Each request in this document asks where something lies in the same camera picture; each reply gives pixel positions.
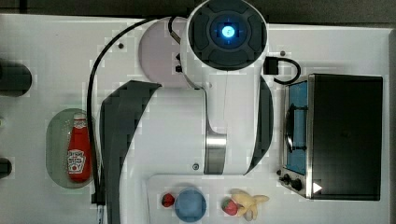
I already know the red plush ketchup bottle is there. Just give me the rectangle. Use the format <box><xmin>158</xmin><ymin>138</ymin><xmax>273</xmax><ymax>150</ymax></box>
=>
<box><xmin>67</xmin><ymin>113</ymin><xmax>91</xmax><ymax>183</ymax></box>

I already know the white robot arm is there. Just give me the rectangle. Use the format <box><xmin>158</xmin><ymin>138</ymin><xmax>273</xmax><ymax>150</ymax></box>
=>
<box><xmin>99</xmin><ymin>0</ymin><xmax>274</xmax><ymax>224</ymax></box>

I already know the pale purple round plate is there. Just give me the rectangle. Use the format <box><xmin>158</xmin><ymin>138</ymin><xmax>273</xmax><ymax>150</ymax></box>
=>
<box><xmin>138</xmin><ymin>18</ymin><xmax>191</xmax><ymax>89</ymax></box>

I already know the small red strawberry toy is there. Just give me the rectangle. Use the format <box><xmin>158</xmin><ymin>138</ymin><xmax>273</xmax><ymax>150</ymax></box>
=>
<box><xmin>162</xmin><ymin>193</ymin><xmax>175</xmax><ymax>207</ymax></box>

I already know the peeled banana toy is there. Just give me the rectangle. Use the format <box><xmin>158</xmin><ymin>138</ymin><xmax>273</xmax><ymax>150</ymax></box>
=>
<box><xmin>231</xmin><ymin>189</ymin><xmax>269</xmax><ymax>221</ymax></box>

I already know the black toaster oven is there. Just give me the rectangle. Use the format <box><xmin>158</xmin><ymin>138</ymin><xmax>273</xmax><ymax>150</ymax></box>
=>
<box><xmin>277</xmin><ymin>74</ymin><xmax>383</xmax><ymax>201</ymax></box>

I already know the black round pan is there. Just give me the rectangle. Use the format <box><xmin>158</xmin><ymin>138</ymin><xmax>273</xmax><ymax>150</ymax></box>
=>
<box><xmin>0</xmin><ymin>60</ymin><xmax>33</xmax><ymax>97</ymax></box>

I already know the dark grey cup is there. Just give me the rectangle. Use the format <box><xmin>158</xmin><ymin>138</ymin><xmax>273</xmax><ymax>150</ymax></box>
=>
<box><xmin>0</xmin><ymin>158</ymin><xmax>12</xmax><ymax>178</ymax></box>

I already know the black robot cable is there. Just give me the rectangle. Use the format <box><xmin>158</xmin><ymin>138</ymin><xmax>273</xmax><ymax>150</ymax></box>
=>
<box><xmin>86</xmin><ymin>17</ymin><xmax>163</xmax><ymax>206</ymax></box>

